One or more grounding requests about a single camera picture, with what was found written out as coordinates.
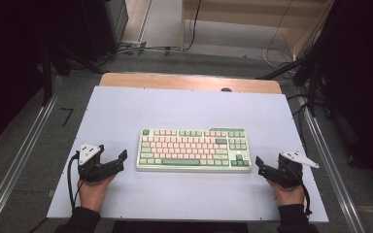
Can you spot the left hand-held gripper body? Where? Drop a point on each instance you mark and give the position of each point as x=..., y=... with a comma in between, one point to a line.
x=92, y=171

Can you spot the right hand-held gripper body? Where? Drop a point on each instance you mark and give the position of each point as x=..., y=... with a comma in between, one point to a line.
x=288, y=174

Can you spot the green and pink keyboard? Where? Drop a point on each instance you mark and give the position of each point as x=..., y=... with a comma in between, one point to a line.
x=191, y=149

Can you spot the person's right hand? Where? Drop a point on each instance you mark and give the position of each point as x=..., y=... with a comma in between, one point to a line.
x=288, y=195

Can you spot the person's left hand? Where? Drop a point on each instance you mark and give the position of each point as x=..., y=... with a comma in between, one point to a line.
x=92, y=194

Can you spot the black metal stand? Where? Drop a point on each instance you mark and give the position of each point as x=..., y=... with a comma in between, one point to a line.
x=47, y=84
x=312, y=93

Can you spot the white table board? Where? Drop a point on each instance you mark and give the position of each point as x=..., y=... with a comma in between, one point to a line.
x=175, y=106

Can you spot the dark round table grommet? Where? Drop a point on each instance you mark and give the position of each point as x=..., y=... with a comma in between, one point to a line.
x=226, y=89

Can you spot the person's dark lap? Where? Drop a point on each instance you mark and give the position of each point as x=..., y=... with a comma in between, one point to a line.
x=181, y=227

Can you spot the wooden table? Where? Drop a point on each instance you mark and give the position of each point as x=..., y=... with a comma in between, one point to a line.
x=175, y=82

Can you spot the grey power strip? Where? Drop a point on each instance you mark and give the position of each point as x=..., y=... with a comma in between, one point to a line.
x=131, y=43

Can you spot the dark curtain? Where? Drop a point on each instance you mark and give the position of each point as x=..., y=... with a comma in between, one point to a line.
x=362, y=81
x=9, y=64

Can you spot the dark cabinet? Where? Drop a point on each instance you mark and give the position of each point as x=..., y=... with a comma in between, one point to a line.
x=103, y=26

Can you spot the light wooden shelf unit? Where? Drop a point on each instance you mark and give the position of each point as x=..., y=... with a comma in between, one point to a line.
x=239, y=16

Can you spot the aluminium floor rail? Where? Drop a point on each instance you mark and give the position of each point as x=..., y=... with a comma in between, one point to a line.
x=15, y=165
x=337, y=181

